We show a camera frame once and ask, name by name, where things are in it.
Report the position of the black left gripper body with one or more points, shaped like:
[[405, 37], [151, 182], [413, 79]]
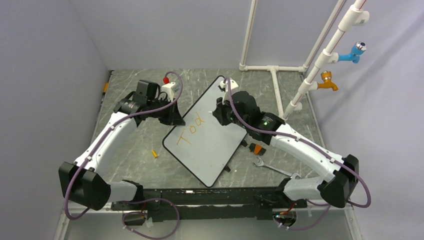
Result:
[[163, 103]]

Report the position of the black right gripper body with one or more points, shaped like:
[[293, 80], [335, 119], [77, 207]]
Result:
[[227, 113]]

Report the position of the white whiteboard black frame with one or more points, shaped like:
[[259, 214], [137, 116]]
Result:
[[202, 145]]

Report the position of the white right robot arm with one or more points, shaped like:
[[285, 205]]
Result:
[[337, 175]]

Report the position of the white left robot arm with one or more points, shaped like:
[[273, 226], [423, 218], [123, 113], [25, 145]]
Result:
[[82, 182]]

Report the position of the orange marker cap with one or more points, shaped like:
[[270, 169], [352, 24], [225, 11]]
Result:
[[155, 155]]

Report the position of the black orange eraser block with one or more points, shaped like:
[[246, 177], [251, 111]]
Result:
[[257, 149]]

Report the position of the silver open-end wrench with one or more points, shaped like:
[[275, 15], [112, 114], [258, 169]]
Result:
[[259, 163]]

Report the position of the blue faucet tap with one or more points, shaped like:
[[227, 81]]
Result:
[[355, 54]]

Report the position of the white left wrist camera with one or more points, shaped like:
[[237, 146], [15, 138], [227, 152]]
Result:
[[169, 90]]

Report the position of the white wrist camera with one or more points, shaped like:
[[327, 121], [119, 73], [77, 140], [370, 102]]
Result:
[[228, 87], [169, 90]]

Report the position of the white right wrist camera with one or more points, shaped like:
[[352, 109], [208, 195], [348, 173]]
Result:
[[228, 87]]

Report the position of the orange black pen at wall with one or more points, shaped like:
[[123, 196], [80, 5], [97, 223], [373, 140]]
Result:
[[105, 88]]

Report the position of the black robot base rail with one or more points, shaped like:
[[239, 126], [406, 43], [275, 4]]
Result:
[[260, 203]]

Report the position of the white pvc pipe frame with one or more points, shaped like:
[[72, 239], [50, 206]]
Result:
[[355, 15]]

